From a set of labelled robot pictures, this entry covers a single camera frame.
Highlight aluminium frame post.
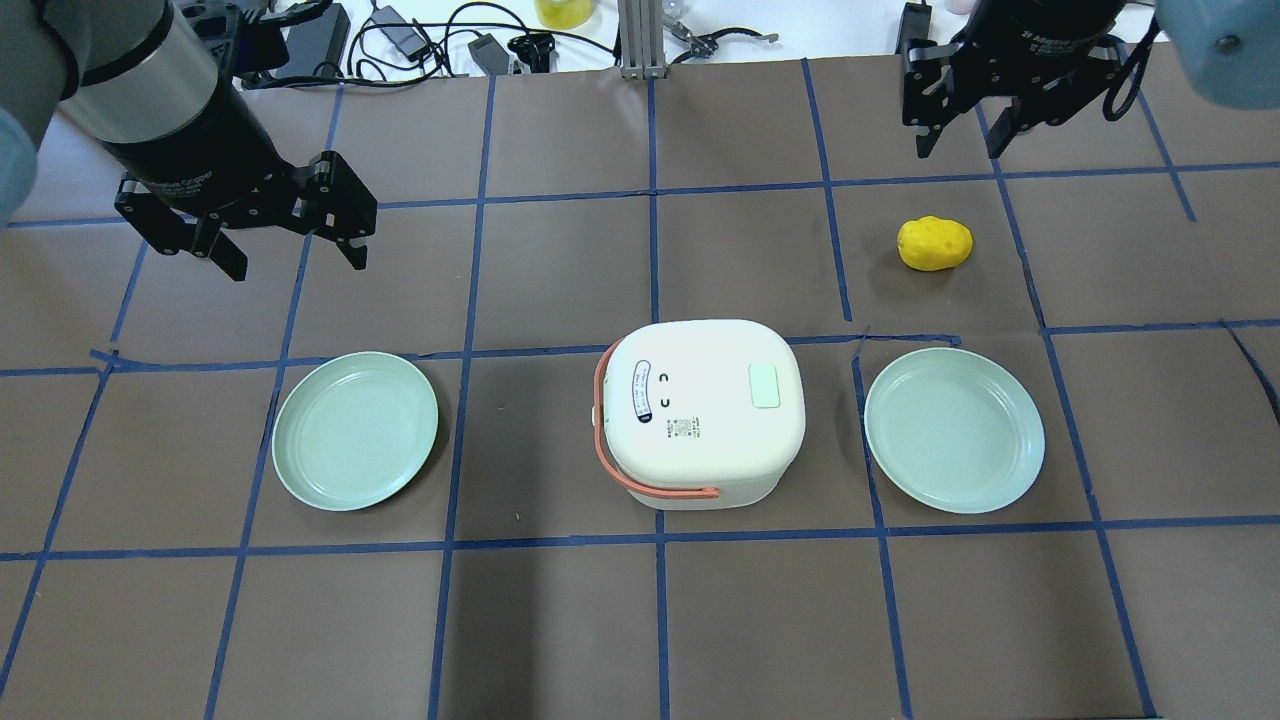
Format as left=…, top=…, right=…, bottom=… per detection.
left=617, top=0, right=668, bottom=79

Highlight green plate near robot base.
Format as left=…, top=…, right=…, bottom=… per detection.
left=863, top=347, right=1046, bottom=515

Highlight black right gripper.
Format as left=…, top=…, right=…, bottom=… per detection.
left=900, top=1, right=1161, bottom=159

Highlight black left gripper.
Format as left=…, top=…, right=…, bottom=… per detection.
left=101, top=90, right=378, bottom=282

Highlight cream rice cooker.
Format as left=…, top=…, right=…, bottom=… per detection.
left=591, top=319, right=806, bottom=511

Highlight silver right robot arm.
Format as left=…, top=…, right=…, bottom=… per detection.
left=897, top=1, right=1279, bottom=159

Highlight green plate far side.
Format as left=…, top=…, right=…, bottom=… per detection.
left=271, top=351, right=440, bottom=512

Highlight yellow tape roll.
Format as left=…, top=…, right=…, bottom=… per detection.
left=532, top=0, right=596, bottom=31

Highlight yellow toy potato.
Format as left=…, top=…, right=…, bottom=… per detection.
left=896, top=217, right=975, bottom=272

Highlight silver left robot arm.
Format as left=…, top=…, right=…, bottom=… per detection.
left=3, top=1, right=378, bottom=281

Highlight black power adapter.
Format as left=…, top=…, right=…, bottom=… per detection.
left=467, top=35, right=513, bottom=76

